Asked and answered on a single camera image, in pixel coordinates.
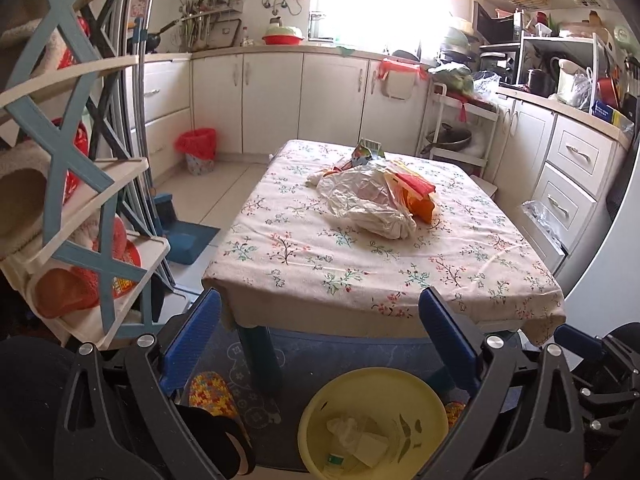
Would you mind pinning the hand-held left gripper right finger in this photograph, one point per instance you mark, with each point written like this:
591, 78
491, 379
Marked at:
447, 340

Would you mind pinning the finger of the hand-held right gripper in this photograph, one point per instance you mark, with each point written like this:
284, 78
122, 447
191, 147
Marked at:
575, 338

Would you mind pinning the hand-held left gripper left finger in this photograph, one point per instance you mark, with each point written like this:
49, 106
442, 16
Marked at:
192, 340

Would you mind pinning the yellow round waste bin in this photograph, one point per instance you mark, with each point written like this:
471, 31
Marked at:
320, 410

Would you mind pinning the red snack wrapper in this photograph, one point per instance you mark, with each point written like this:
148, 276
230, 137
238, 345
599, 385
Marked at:
417, 183

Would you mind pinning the white plastic bag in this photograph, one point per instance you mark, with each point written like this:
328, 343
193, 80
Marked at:
360, 200

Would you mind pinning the colourful knitted slipper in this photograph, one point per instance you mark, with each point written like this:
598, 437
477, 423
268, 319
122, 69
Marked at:
454, 412
212, 392

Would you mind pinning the white refrigerator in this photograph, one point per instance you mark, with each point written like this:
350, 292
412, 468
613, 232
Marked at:
600, 285

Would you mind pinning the blue dustpan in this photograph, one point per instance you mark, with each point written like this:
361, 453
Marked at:
192, 242

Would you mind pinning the person's left leg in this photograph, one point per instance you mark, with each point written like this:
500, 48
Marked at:
215, 440

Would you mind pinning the red printed bag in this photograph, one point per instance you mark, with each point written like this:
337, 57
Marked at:
125, 252

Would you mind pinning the clear plastic bag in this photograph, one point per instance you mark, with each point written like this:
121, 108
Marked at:
542, 222

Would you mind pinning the blue broom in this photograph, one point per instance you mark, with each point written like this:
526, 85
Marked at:
165, 212

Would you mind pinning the white paper box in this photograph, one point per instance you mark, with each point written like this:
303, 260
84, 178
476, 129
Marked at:
371, 451

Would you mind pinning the crumpled white paper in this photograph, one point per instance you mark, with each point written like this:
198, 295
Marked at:
344, 427

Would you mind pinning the orange cloth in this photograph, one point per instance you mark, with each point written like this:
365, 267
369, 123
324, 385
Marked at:
62, 292

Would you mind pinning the table with floral cloth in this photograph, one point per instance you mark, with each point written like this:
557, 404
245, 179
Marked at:
300, 240

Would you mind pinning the white panelled drawer cabinet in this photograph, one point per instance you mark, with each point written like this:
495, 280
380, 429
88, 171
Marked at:
560, 170

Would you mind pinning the red-lined floor bin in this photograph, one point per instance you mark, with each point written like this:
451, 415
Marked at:
197, 150

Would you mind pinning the black wok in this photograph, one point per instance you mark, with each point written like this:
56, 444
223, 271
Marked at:
450, 137

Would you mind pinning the colourful drink carton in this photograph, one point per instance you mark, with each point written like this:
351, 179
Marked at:
367, 152

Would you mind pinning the white and blue shelf rack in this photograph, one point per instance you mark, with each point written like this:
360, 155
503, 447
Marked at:
75, 170

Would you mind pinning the blue box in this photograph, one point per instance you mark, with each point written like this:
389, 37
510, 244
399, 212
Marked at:
605, 110

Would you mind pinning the white kitchen cart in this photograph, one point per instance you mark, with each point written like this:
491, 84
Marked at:
482, 111

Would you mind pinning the red pot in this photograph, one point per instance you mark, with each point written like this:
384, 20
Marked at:
609, 91

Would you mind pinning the white double-door base cabinets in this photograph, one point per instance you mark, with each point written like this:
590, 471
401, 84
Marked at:
280, 100

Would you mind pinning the white kettle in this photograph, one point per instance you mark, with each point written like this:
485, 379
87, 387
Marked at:
567, 80

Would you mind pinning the white hanging bin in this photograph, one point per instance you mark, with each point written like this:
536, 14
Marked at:
400, 82

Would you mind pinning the green vegetable bag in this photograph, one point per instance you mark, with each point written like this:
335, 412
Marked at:
452, 77

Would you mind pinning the black microwave oven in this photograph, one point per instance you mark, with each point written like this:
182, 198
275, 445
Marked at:
500, 65

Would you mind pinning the white countertop shelf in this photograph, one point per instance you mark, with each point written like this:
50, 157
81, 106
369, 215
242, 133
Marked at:
560, 40

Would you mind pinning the black frying pan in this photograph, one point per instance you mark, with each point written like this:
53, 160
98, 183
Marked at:
155, 40

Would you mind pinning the red basin with green lid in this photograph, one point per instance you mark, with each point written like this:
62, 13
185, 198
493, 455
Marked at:
282, 35

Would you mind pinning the black appliance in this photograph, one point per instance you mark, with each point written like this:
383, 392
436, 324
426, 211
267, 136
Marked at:
492, 22

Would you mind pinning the bright window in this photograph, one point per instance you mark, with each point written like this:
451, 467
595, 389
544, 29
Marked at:
385, 0

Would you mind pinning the wall utensil rack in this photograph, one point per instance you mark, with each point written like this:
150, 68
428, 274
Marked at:
210, 10

